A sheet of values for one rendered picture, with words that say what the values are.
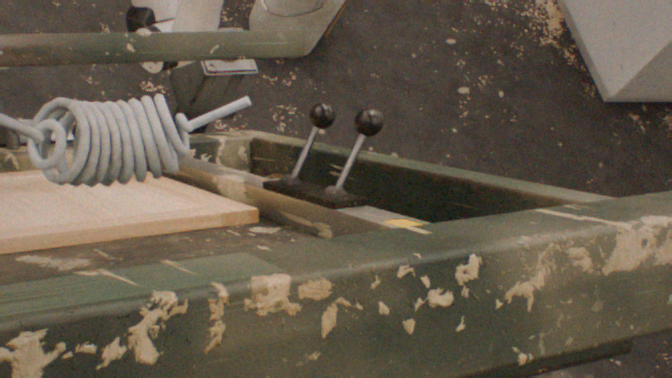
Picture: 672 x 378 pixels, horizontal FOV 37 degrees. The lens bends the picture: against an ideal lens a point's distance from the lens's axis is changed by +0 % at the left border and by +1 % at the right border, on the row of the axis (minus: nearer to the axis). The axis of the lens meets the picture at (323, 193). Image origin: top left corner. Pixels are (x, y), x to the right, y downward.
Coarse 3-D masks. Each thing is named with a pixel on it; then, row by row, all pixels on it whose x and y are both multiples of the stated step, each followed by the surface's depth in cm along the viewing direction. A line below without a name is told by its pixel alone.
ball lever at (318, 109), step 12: (312, 108) 136; (324, 108) 136; (312, 120) 136; (324, 120) 136; (312, 132) 137; (312, 144) 137; (300, 156) 136; (300, 168) 136; (288, 180) 135; (300, 180) 136
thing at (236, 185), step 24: (192, 168) 160; (216, 168) 159; (216, 192) 153; (240, 192) 145; (264, 192) 138; (264, 216) 139; (288, 216) 133; (312, 216) 127; (336, 216) 121; (360, 216) 117; (384, 216) 117
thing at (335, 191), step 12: (372, 108) 126; (360, 120) 126; (372, 120) 125; (360, 132) 127; (372, 132) 126; (360, 144) 126; (348, 156) 127; (348, 168) 126; (324, 192) 126; (336, 192) 125
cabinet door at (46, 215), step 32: (0, 192) 154; (32, 192) 154; (64, 192) 153; (96, 192) 153; (128, 192) 152; (160, 192) 151; (192, 192) 149; (0, 224) 129; (32, 224) 128; (64, 224) 126; (96, 224) 126; (128, 224) 126; (160, 224) 128; (192, 224) 130; (224, 224) 133
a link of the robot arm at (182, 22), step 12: (192, 0) 158; (204, 0) 158; (216, 0) 158; (180, 12) 162; (192, 12) 160; (204, 12) 159; (216, 12) 161; (156, 24) 168; (168, 24) 168; (180, 24) 162; (192, 24) 161; (204, 24) 161; (216, 24) 163
